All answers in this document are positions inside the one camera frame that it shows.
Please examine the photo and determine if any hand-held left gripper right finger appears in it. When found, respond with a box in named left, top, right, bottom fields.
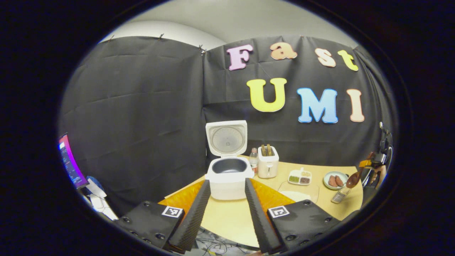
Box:
left=245, top=178, right=342, bottom=254

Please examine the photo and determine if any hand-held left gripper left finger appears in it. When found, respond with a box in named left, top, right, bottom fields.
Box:
left=116, top=180, right=211, bottom=251

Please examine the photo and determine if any brown wooden spoon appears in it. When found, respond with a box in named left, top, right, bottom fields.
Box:
left=346, top=152, right=374, bottom=189

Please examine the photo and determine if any clear box of white rice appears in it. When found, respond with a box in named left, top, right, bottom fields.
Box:
left=277, top=181, right=320, bottom=204

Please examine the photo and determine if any white rice cooker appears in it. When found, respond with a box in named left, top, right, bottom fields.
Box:
left=205, top=120, right=255, bottom=201

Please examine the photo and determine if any pale green plate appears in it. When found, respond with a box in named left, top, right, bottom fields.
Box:
left=323, top=171, right=349, bottom=190

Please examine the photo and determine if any white toaster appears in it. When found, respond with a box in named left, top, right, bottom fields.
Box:
left=257, top=144, right=280, bottom=179

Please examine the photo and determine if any white divided grain dish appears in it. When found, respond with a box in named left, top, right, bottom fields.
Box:
left=288, top=167, right=312, bottom=186

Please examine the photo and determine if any small clear plastic bottle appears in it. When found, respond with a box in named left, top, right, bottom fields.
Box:
left=249, top=148, right=259, bottom=175

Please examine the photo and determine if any white paper pile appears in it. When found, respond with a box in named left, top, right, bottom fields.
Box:
left=85, top=185, right=118, bottom=221

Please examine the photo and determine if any blue cloth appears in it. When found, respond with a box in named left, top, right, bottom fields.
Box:
left=86, top=176, right=104, bottom=191

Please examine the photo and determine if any black backdrop cloth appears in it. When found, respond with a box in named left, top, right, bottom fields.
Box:
left=59, top=35, right=397, bottom=217

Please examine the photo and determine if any computer monitor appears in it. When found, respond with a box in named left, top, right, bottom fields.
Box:
left=59, top=133, right=89, bottom=190

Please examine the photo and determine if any black cable bundle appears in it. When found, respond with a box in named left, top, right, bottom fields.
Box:
left=194, top=228, right=251, bottom=255

